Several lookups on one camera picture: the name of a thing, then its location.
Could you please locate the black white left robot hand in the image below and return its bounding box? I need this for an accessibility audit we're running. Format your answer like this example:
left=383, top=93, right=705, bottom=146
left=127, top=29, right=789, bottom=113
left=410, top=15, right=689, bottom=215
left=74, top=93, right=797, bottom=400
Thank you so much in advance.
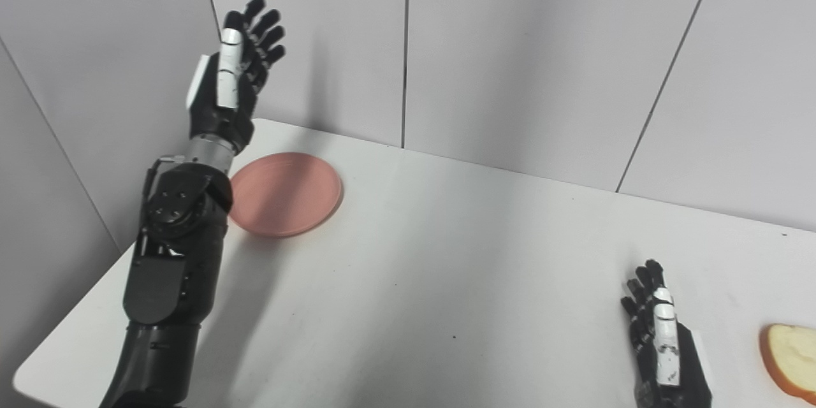
left=186, top=0, right=286, bottom=155

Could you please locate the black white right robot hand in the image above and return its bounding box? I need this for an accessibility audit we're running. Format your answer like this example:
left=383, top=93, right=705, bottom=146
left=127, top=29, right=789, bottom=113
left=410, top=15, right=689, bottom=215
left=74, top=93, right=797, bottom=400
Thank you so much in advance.
left=620, top=259, right=713, bottom=408

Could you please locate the slice of white bread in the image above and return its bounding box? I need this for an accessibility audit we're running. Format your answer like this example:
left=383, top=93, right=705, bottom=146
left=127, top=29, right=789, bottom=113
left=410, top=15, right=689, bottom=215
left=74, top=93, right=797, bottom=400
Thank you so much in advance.
left=759, top=324, right=816, bottom=397

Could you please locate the pink round plate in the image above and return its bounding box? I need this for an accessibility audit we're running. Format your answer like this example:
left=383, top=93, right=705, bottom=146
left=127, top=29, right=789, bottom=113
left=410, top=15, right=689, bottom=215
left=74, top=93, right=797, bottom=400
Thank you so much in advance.
left=228, top=152, right=344, bottom=238

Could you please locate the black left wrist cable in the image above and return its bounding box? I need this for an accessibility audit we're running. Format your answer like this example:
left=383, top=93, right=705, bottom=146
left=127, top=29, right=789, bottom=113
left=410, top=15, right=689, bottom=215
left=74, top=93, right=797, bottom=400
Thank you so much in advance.
left=143, top=154, right=186, bottom=206

